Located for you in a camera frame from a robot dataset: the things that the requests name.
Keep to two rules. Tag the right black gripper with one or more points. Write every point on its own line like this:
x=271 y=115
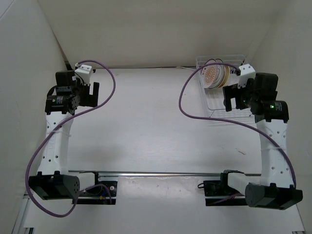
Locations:
x=233 y=91

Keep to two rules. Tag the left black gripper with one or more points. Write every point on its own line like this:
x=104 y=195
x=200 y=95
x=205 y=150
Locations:
x=90 y=100

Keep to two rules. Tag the white plate green rim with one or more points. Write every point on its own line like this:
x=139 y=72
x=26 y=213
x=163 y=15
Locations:
x=216 y=61

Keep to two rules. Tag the orange sunburst plate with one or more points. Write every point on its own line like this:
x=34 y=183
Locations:
x=211 y=76

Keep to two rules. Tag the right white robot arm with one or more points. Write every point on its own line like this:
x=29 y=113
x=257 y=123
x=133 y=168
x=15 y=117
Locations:
x=276 y=188

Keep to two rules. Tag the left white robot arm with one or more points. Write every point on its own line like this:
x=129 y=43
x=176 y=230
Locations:
x=72 y=90

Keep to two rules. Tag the cream yellow plate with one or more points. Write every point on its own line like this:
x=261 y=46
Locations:
x=225 y=76

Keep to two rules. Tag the white wire dish rack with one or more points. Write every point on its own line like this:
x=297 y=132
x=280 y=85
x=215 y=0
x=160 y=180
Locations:
x=220 y=89

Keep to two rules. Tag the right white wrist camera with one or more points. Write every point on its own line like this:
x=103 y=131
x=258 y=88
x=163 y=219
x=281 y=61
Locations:
x=246 y=72

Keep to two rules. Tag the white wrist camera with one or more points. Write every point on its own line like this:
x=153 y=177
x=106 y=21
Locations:
x=84 y=72
x=246 y=72

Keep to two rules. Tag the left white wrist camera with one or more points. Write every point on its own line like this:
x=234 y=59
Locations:
x=84 y=72

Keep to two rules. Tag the metal rail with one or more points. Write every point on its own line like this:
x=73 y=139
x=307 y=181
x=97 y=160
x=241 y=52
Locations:
x=125 y=173

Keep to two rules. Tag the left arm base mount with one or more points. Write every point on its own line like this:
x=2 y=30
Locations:
x=97 y=189

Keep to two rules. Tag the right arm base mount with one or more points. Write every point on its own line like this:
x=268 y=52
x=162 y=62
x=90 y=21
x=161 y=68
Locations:
x=219 y=193

